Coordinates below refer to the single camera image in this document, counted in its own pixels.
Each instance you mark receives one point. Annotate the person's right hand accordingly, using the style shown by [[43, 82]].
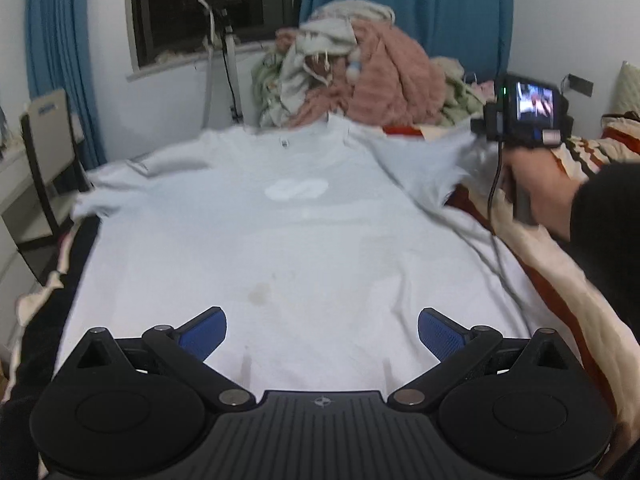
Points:
[[545, 190]]

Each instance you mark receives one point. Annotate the pile of clothes and blankets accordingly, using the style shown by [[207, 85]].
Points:
[[457, 105]]

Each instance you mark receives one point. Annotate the black wall socket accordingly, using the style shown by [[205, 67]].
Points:
[[581, 85]]

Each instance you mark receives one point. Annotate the red black cream striped blanket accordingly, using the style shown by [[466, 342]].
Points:
[[575, 280]]

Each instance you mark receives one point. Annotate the garment steamer on stand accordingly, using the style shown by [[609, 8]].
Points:
[[227, 60]]

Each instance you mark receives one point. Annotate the cream cloth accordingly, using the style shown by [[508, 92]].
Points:
[[450, 67]]

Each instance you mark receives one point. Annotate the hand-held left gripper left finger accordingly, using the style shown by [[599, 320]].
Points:
[[202, 332]]

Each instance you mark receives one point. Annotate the beige cloth on window sill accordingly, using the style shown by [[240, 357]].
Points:
[[167, 56]]

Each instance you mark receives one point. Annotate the blue curtain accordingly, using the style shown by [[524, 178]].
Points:
[[440, 10], [60, 60]]

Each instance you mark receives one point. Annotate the grey hooded sweatshirt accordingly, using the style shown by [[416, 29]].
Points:
[[325, 35]]

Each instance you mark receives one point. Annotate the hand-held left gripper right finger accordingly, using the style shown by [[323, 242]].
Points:
[[440, 332]]

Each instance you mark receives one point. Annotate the beige pillow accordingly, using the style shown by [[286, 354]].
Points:
[[629, 90]]

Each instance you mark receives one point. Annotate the white t-shirt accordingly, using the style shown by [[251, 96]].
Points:
[[300, 235]]

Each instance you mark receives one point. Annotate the small pink cloth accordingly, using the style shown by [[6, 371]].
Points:
[[482, 90]]

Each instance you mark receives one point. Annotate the white dresser with drawers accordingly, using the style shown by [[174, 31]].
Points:
[[10, 260]]

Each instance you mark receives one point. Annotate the person's right forearm black sleeve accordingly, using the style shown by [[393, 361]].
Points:
[[610, 240]]

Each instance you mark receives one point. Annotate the crumpled patterned cloth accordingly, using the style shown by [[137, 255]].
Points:
[[395, 75]]

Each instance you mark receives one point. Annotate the black and beige chair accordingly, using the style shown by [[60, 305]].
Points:
[[47, 160]]

